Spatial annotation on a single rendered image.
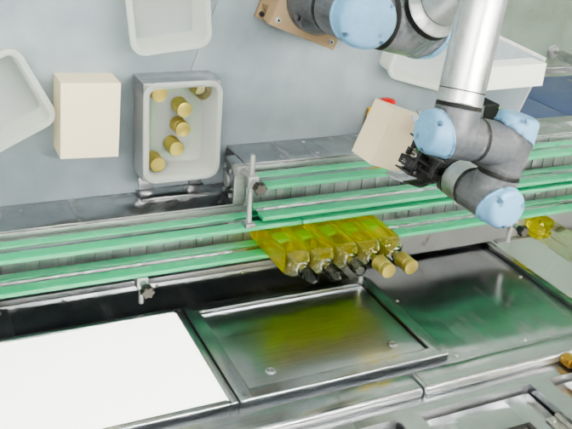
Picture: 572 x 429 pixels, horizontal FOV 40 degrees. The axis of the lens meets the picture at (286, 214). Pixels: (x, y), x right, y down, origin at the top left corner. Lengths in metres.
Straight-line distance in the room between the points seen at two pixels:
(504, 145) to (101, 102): 0.81
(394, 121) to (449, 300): 0.55
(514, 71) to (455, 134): 0.92
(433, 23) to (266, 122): 0.50
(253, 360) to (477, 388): 0.45
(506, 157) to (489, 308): 0.67
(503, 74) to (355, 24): 0.69
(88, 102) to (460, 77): 0.76
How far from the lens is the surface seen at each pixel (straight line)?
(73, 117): 1.67
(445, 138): 1.28
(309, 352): 1.64
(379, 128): 1.62
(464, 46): 1.30
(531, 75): 2.23
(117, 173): 1.82
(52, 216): 1.74
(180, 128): 1.75
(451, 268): 2.12
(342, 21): 1.57
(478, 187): 1.40
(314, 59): 1.91
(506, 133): 1.36
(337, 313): 1.78
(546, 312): 2.02
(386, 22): 1.60
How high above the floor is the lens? 2.38
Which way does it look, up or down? 53 degrees down
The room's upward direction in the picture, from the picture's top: 134 degrees clockwise
